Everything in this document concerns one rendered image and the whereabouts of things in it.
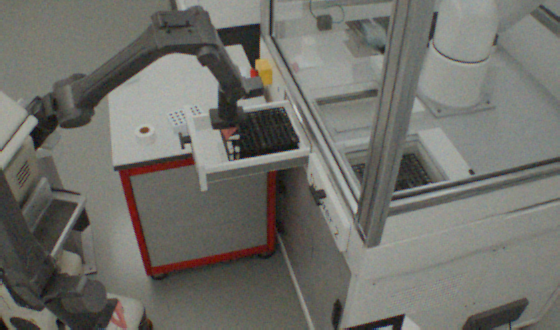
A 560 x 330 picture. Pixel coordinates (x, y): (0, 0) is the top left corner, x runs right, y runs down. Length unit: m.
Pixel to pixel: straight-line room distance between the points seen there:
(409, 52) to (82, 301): 0.71
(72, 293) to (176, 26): 0.53
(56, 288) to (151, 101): 1.20
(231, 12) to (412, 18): 1.52
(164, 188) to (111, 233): 0.74
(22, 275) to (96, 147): 2.18
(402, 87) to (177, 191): 1.16
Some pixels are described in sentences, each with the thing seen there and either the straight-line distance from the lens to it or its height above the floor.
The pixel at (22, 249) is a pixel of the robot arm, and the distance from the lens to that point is 0.93.
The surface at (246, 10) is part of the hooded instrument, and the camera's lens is 2.38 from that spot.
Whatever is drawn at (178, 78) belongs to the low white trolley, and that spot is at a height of 0.76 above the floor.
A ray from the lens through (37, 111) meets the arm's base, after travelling 1.34.
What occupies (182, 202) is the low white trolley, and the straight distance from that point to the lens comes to 2.03.
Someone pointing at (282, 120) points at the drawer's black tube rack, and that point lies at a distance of 1.77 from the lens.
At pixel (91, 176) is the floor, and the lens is 2.94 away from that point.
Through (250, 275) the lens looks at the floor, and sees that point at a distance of 2.42.
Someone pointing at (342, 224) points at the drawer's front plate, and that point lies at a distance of 1.41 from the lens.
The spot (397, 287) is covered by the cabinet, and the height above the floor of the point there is 0.69.
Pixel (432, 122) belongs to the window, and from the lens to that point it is 1.14.
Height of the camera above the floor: 2.01
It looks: 42 degrees down
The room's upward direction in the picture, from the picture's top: 1 degrees clockwise
